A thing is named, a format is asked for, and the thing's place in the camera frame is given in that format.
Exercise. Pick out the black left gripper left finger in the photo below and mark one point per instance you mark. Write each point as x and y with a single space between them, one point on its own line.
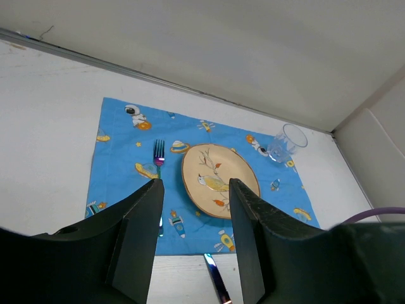
106 258

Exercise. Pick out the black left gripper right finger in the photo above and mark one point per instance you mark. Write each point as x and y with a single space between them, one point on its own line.
283 260

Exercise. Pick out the iridescent knife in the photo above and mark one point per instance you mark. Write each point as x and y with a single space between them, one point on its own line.
221 291

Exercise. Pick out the blue space-print cloth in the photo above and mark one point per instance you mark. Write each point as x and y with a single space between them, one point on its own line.
123 161

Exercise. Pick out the iridescent fork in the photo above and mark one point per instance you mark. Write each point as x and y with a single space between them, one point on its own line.
159 155

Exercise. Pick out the beige bird-pattern plate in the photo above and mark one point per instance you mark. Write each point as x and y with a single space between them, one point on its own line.
206 171

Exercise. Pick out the clear plastic cup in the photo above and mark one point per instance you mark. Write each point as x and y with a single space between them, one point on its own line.
286 143

